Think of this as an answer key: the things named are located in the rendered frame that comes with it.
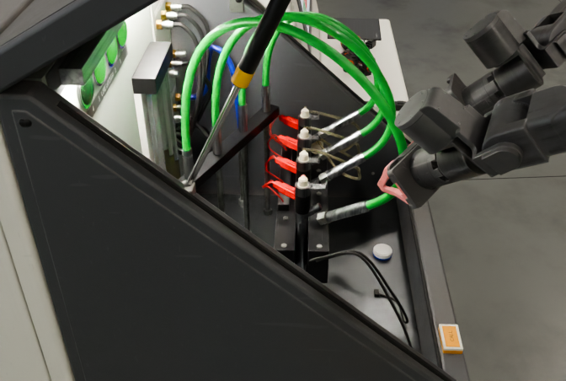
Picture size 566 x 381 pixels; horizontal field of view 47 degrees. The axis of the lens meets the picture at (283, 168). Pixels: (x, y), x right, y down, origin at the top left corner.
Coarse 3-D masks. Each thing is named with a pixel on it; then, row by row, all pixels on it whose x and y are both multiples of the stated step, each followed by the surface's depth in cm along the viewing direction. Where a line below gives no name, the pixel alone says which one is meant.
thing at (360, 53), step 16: (256, 16) 105; (288, 16) 104; (304, 16) 105; (240, 32) 106; (336, 32) 106; (224, 48) 108; (352, 48) 107; (224, 64) 110; (368, 64) 109; (384, 80) 110; (384, 144) 118; (352, 160) 120; (320, 176) 122; (336, 176) 122
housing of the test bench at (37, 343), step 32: (0, 0) 74; (32, 0) 76; (0, 32) 68; (0, 128) 69; (0, 160) 71; (0, 192) 73; (0, 224) 77; (0, 256) 79; (32, 256) 79; (0, 288) 82; (32, 288) 82; (0, 320) 86; (32, 320) 86; (0, 352) 90; (32, 352) 89; (64, 352) 90
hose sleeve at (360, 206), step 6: (354, 204) 101; (360, 204) 100; (336, 210) 103; (342, 210) 102; (348, 210) 102; (354, 210) 101; (360, 210) 100; (366, 210) 100; (330, 216) 104; (336, 216) 103; (342, 216) 102; (348, 216) 102
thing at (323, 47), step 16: (224, 32) 94; (288, 32) 89; (304, 32) 89; (320, 48) 89; (192, 64) 100; (352, 64) 88; (192, 80) 102; (368, 80) 89; (384, 112) 89; (400, 144) 91; (368, 208) 100
